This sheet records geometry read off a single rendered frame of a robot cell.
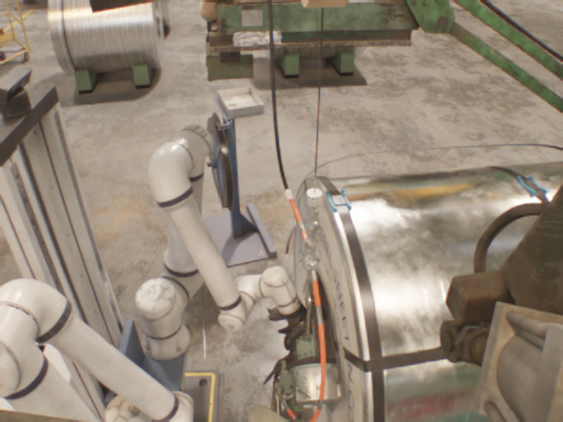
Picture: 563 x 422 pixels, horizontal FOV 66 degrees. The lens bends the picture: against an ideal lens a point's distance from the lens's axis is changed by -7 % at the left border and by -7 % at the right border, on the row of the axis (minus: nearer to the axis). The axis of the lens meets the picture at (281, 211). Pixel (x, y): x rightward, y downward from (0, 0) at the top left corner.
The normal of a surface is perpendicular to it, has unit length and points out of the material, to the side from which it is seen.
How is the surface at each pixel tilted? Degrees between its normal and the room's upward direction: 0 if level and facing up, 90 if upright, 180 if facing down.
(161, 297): 10
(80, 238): 90
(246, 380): 0
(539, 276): 89
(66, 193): 90
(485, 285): 0
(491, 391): 49
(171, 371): 0
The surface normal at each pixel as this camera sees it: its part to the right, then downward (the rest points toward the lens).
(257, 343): 0.00, -0.81
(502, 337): -0.25, -0.11
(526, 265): -0.99, 0.08
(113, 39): 0.15, 0.63
